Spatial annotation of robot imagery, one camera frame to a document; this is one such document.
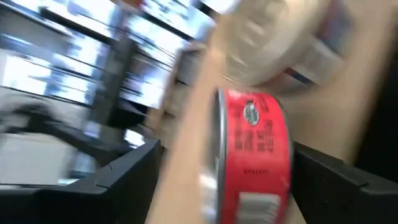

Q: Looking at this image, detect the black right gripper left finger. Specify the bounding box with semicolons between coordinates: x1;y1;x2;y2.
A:
0;138;162;224

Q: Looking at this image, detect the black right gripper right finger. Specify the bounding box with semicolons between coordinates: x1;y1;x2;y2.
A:
291;141;398;224

